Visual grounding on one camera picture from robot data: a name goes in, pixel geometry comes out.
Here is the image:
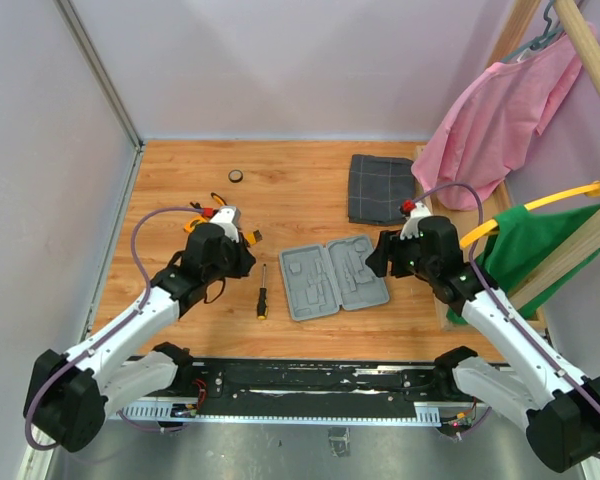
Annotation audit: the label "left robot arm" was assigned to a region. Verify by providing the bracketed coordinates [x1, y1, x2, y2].
[23, 207, 255, 453]

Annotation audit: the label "hex key set orange holder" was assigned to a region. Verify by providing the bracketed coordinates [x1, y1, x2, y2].
[244, 230, 262, 247]

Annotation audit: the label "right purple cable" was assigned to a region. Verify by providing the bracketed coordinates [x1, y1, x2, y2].
[402, 182, 600, 464]

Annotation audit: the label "grey plastic tool case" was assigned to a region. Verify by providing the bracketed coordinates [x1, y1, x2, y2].
[279, 235, 390, 322]

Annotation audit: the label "teal clothes hanger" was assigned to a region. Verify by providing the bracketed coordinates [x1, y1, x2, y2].
[499, 0, 566, 64]

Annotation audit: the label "yellow clothes hanger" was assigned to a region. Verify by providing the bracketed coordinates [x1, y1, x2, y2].
[460, 181, 600, 248]

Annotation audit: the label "green shirt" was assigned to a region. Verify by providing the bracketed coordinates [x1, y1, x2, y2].
[444, 202, 600, 326]

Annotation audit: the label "wooden clothes rack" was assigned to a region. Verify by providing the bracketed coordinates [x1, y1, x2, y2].
[422, 1, 600, 333]

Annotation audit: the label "dark grey checked cloth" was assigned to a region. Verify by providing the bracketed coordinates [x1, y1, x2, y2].
[347, 154, 416, 226]

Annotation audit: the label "flathead screwdriver black yellow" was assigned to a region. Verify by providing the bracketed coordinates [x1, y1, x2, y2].
[256, 264, 268, 320]

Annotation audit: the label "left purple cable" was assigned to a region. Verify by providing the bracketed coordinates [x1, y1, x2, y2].
[24, 204, 216, 451]

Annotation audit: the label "pink shirt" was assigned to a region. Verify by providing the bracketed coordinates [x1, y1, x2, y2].
[412, 35, 582, 211]

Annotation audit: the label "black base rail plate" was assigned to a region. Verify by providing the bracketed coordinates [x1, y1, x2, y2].
[134, 355, 494, 416]

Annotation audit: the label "yellow tape measure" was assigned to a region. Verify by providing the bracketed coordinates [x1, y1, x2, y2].
[184, 217, 207, 234]

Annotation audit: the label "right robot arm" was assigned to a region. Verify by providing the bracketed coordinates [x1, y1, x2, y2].
[366, 214, 600, 473]

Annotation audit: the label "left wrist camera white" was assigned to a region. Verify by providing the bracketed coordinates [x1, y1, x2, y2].
[210, 206, 241, 242]

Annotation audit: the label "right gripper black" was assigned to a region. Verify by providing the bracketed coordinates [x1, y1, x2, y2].
[366, 226, 437, 280]

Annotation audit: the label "purple cable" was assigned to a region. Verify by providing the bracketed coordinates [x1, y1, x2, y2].
[402, 182, 600, 464]
[24, 204, 216, 451]

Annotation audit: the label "orange black pliers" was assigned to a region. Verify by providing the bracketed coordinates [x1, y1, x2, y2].
[189, 192, 227, 210]

